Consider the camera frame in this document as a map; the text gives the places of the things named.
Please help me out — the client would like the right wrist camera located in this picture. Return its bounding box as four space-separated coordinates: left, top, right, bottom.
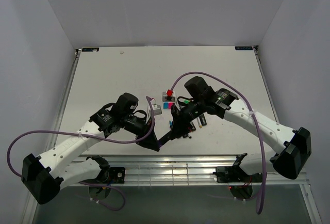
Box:
162 89 176 103

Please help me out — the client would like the yellow cap white marker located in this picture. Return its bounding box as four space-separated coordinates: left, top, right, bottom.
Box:
196 117 203 129

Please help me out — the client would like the green cap black highlighter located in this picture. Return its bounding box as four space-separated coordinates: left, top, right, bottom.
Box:
190 121 196 132

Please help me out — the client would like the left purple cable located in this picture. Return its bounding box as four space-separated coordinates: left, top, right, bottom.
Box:
7 95 155 211

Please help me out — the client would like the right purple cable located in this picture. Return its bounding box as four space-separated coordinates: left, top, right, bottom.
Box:
170 72 268 215

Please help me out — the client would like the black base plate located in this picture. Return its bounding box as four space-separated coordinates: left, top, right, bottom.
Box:
83 167 125 185
212 166 262 183

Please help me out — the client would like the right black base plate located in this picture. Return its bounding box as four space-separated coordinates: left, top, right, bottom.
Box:
212 166 262 183

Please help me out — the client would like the purple cable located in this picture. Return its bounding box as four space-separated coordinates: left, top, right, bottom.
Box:
170 72 268 215
7 95 155 211

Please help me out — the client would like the right blue corner label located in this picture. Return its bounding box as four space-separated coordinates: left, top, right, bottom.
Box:
235 46 253 51

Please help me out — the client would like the left blue corner label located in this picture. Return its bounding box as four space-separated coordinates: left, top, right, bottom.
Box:
81 47 100 52

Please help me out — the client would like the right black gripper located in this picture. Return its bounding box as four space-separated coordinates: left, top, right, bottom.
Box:
169 98 205 140

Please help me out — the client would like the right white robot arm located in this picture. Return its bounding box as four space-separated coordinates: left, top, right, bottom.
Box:
159 76 311 182

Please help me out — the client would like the blue corner label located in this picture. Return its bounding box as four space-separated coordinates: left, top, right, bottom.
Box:
235 46 253 51
81 47 100 52

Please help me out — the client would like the aluminium frame rail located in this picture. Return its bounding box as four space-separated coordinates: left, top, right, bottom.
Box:
29 155 310 187

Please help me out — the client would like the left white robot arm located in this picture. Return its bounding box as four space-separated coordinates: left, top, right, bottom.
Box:
21 93 156 204

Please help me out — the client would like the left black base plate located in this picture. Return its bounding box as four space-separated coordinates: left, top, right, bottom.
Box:
83 167 125 185

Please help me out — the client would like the orange black highlighter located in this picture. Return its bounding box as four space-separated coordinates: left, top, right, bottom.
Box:
199 114 207 126

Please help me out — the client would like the purple cap black highlighter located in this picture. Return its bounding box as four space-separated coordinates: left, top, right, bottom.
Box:
157 133 170 148

